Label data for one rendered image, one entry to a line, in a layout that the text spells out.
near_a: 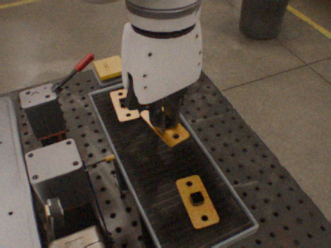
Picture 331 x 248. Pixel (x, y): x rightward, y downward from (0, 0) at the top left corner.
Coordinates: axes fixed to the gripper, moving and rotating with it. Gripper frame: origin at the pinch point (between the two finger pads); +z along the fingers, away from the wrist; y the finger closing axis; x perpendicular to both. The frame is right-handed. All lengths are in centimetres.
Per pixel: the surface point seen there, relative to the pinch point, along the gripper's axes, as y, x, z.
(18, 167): 23.1, -24.6, 23.6
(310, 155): -125, -18, 124
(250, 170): -39, -6, 54
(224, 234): 2.1, 17.2, 8.0
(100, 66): -1.4, -26.4, 7.8
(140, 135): 1.8, -4.6, 7.9
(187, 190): 2.1, 8.7, 7.7
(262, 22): -197, -131, 105
